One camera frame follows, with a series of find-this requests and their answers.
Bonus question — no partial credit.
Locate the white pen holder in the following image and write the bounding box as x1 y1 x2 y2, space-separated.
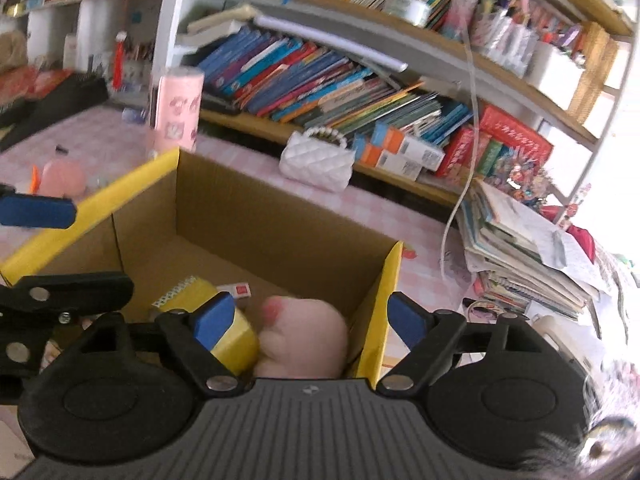
120 42 153 91

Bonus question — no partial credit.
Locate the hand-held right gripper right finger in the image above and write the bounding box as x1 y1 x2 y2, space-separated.
376 291 566 396

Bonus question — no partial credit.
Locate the hanging white cable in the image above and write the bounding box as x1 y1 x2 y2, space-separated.
441 30 482 281

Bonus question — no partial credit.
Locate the white metal bookshelf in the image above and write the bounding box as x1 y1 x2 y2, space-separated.
150 0 640 211

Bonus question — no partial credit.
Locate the yellow cardboard box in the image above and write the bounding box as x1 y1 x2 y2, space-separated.
0 147 405 392

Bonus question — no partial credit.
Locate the stack of papers and booklets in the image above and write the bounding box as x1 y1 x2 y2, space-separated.
452 180 613 321

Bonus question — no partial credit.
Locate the gold tape roll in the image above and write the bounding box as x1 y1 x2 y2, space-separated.
151 275 261 377

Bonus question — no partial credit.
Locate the grey furry sleeve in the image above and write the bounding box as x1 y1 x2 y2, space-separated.
520 412 640 480

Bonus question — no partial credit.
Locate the colourful figure ornament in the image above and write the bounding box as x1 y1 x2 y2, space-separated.
505 160 551 206

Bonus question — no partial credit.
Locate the white quilted pearl-handle handbag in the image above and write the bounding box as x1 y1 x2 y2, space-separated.
279 126 355 193

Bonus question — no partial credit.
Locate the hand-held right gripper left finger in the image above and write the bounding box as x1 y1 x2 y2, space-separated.
75 291 246 395

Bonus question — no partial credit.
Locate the pink pig plush toy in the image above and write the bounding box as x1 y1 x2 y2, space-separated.
252 296 350 380

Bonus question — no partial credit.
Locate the red cloth pouch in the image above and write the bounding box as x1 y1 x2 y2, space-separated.
542 205 596 261

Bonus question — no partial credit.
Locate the black ribbed case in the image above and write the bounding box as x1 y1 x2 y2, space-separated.
0 72 110 151

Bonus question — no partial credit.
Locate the row of leaning books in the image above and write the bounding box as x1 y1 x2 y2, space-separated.
195 25 473 146

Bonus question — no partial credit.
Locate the woven straw mat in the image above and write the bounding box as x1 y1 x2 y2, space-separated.
567 22 621 126

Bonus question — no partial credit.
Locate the orange and blue carton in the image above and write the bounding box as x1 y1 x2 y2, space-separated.
370 124 446 171
359 142 425 182

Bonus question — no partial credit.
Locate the red tassel ornament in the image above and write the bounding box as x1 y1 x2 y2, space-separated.
112 31 128 90

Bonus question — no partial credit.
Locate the white storage bin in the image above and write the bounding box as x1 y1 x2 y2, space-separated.
525 40 586 111

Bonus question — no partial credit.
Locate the red boxed book set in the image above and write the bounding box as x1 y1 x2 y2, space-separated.
435 127 506 178

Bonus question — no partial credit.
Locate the beige fuzzy cloth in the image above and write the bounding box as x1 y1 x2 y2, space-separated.
0 30 28 73

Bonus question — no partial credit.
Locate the large red box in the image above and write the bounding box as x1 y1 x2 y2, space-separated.
477 105 555 161

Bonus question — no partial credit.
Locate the pink glitter bottle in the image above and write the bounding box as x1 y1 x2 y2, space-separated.
447 0 481 43

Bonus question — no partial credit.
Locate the pink cylindrical appliance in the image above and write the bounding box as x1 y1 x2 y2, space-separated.
150 67 206 153

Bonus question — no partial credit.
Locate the clear pen organizer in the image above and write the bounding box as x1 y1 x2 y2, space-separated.
472 0 538 68

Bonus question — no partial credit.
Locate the clear tape roll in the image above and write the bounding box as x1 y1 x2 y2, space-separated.
382 0 431 28

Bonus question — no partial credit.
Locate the white side shelf unit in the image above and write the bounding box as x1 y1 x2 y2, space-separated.
25 0 156 76

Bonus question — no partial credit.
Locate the white rolled paper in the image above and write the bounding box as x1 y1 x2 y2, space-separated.
252 15 408 73

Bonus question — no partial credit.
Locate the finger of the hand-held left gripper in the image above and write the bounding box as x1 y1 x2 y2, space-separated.
0 271 136 378
0 184 79 231

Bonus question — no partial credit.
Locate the white power strip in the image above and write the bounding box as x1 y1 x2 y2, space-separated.
530 314 606 361

